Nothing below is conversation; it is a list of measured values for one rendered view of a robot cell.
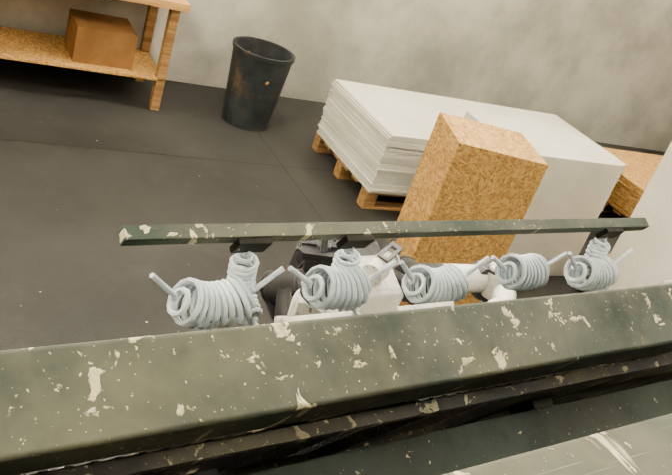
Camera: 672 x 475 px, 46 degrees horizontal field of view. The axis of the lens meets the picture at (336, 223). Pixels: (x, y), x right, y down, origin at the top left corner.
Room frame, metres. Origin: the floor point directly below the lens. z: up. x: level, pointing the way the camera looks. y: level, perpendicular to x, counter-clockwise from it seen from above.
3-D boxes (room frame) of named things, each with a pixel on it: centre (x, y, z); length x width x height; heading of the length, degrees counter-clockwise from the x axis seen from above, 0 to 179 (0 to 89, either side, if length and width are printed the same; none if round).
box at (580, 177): (5.48, -1.20, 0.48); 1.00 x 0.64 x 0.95; 123
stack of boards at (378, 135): (6.47, -0.89, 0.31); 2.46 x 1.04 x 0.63; 123
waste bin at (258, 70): (6.29, 1.02, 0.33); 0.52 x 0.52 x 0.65
